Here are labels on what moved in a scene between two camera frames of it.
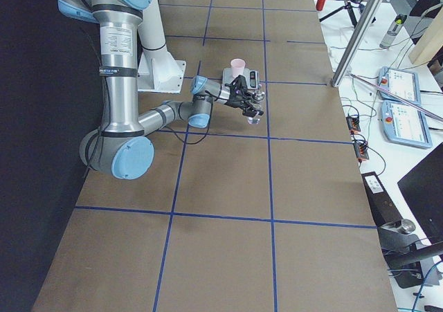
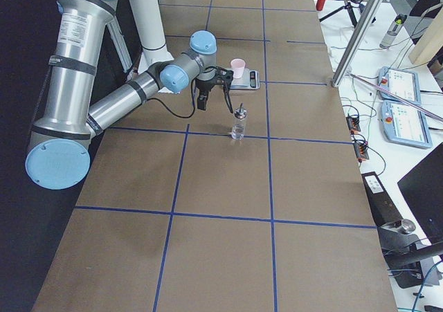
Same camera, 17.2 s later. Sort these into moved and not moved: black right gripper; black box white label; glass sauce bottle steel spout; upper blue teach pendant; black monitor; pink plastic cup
Moved: glass sauce bottle steel spout; black right gripper
Not moved: black box white label; upper blue teach pendant; pink plastic cup; black monitor
